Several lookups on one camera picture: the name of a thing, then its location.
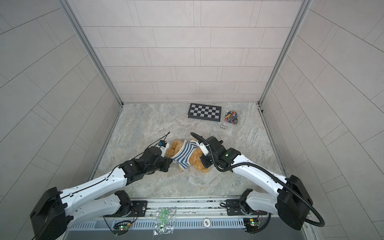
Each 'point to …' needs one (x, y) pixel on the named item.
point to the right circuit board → (252, 224)
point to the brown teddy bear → (174, 146)
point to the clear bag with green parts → (164, 221)
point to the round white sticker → (206, 222)
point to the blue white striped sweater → (183, 156)
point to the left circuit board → (122, 229)
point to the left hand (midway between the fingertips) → (176, 160)
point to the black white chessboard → (204, 112)
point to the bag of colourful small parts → (231, 117)
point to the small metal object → (224, 127)
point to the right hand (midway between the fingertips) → (201, 158)
